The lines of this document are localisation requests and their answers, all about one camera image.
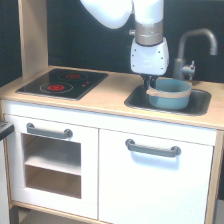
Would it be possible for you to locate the white oven door with window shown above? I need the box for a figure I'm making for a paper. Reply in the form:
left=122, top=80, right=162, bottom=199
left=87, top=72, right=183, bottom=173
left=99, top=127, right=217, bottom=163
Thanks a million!
left=6, top=115, right=98, bottom=219

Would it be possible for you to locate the grey metal sink basin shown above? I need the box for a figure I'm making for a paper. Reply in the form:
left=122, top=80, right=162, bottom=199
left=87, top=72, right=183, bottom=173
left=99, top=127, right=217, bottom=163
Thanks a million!
left=124, top=85, right=212, bottom=116

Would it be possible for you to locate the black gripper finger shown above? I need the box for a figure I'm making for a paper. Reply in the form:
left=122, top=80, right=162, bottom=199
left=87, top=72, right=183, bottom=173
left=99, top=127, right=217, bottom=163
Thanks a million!
left=150, top=75, right=159, bottom=88
left=140, top=74, right=151, bottom=90

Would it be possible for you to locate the grey toy faucet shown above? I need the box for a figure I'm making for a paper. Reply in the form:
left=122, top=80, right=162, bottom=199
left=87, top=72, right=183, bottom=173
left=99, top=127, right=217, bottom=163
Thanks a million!
left=173, top=28, right=218, bottom=81

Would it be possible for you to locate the white cabinet door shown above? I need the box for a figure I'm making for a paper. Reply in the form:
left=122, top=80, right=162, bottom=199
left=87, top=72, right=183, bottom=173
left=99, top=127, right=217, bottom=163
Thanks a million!
left=99, top=130, right=213, bottom=224

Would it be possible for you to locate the grey cabinet door handle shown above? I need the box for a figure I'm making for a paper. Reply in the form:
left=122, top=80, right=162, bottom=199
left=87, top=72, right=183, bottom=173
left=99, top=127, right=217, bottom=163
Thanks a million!
left=125, top=139, right=181, bottom=158

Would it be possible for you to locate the wooden toy kitchen frame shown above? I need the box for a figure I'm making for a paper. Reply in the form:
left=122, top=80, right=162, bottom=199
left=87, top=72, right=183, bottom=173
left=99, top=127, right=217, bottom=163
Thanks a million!
left=0, top=0, right=224, bottom=224

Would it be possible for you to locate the light blue toy pot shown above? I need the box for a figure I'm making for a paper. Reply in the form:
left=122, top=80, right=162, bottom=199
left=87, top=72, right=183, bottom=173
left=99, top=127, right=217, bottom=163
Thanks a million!
left=146, top=79, right=192, bottom=110

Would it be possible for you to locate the dark object at left edge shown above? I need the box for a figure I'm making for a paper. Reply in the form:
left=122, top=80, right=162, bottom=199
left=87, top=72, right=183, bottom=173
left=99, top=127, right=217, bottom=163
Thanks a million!
left=0, top=121, right=14, bottom=141

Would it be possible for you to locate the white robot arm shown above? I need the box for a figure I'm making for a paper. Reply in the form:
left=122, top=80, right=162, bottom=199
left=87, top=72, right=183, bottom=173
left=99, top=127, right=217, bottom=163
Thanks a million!
left=80, top=0, right=169, bottom=89

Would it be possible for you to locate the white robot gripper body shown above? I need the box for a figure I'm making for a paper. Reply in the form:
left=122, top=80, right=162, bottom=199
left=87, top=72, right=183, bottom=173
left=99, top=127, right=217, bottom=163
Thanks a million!
left=130, top=39, right=169, bottom=76

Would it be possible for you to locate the black toy stove top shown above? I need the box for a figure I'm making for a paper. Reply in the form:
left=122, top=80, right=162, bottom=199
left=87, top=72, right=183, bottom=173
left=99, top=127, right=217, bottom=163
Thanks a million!
left=17, top=69, right=108, bottom=100

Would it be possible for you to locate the grey oven door handle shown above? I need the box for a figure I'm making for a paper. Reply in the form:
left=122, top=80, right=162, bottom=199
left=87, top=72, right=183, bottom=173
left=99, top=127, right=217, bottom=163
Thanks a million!
left=26, top=123, right=73, bottom=139

